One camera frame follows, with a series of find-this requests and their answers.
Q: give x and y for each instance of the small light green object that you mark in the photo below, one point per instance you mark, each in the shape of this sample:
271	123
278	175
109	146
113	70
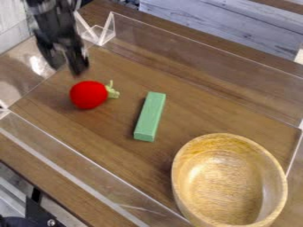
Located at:
112	93

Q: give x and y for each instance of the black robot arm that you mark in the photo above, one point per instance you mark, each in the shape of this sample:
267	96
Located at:
52	4

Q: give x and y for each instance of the black clamp with cable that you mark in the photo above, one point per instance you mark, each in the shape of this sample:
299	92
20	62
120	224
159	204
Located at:
37	217

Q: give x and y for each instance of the oval wooden bowl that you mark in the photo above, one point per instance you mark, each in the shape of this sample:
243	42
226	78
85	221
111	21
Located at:
228	183

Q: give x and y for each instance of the green rectangular block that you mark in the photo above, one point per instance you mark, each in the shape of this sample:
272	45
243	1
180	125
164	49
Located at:
149	117

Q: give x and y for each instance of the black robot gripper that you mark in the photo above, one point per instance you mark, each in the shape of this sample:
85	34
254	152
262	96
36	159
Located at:
57	36

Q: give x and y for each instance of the clear acrylic table barrier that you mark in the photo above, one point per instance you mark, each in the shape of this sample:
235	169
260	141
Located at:
79	154

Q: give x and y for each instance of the red fuzzy ball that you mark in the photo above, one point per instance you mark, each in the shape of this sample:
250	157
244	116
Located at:
88	94

